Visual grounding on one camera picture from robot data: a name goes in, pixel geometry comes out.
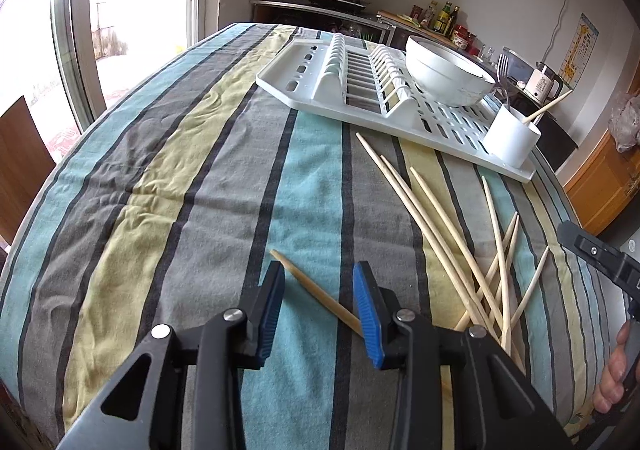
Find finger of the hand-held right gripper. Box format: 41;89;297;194
556;221;640;321

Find person's right hand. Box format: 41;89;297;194
592;321;633;415

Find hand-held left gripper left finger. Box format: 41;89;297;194
57;260;286;450

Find red jars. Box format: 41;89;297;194
452;24;477;50

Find wooden door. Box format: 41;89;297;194
564;130;640;235

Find long wooden chopstick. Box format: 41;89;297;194
522;90;573;125

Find bunch of pale chopsticks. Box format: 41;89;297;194
356;132;551;356

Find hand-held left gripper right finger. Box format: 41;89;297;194
352;260;576;450

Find white utensil cup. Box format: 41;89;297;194
484;106;542;167

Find metal fork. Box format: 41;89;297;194
495;54;512;110

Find wall calendar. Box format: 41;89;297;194
562;12;600;88

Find striped tablecloth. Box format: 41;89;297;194
0;22;621;450

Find metal kitchen shelf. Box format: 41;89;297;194
250;0;501;60

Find yellow label sauce bottle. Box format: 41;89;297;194
432;1;452;33

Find plastic bag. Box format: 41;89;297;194
607;92;640;153

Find white electric kettle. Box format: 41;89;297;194
525;60;563;103

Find white plastic dish rack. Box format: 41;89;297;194
256;27;538;183

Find tan wooden chopstick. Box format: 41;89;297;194
270;250;365;337

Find white bowl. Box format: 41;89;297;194
404;34;497;107

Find sliding window frame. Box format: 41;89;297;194
0;0;221;141

